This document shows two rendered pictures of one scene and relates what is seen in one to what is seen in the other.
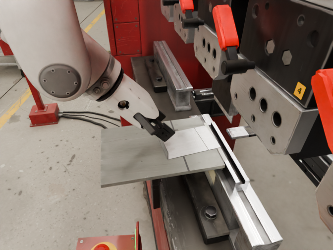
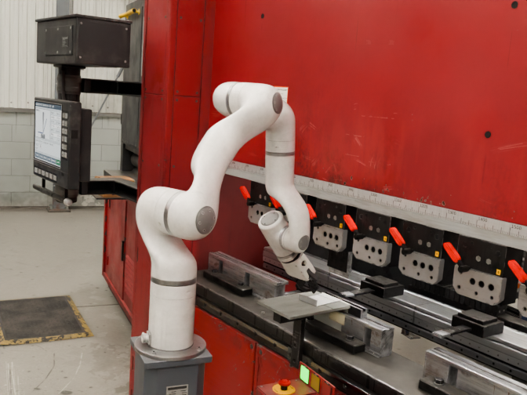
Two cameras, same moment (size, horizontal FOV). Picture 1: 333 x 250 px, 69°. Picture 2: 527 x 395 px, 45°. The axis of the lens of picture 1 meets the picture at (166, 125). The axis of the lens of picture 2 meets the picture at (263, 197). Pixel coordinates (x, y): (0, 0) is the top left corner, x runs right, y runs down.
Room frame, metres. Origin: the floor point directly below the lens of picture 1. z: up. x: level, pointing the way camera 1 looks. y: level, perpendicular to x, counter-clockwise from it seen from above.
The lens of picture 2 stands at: (-1.39, 1.05, 1.68)
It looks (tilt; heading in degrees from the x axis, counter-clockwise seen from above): 9 degrees down; 335
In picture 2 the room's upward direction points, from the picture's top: 4 degrees clockwise
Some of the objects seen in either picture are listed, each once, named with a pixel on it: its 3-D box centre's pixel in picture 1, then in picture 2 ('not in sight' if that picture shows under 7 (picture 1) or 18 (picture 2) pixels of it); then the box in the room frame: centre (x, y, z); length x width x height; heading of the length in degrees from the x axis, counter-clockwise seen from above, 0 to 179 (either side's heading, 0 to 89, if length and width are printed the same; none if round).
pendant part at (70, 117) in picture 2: not in sight; (63, 141); (1.51, 0.67, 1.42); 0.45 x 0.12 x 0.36; 12
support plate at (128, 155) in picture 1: (157, 147); (303, 304); (0.42, 0.02, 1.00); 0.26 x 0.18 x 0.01; 102
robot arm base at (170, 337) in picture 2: not in sight; (172, 313); (0.17, 0.56, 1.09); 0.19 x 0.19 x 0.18
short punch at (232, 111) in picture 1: (225, 91); (339, 262); (0.45, -0.13, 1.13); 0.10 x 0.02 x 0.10; 12
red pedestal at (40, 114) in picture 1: (30, 80); not in sight; (1.86, 1.17, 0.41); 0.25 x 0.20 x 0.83; 102
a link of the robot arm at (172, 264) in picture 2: not in sight; (167, 233); (0.20, 0.57, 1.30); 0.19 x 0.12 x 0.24; 26
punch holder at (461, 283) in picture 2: not in sight; (487, 268); (-0.12, -0.24, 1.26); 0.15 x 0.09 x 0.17; 12
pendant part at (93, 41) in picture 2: not in sight; (78, 117); (1.58, 0.59, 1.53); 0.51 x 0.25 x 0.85; 12
